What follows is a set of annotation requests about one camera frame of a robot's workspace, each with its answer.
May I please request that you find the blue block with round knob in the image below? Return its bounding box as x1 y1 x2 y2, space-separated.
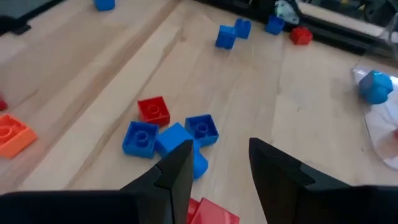
154 121 209 180
358 69 394 106

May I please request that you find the orange small square block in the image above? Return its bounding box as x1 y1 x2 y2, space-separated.
0 113 39 160

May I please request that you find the dark red small square block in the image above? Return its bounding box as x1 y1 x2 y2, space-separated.
0 92 9 112

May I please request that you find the black table frame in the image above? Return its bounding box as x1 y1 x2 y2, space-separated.
0 0 398 62

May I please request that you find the red block with round knob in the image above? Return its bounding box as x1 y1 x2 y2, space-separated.
186 197 241 224

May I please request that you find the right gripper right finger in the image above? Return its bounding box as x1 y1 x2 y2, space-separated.
248 138 398 224

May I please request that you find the clear plastic bin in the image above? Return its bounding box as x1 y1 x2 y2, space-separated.
352 18 398 171

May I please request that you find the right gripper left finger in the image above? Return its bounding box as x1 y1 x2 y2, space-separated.
0 139 194 224

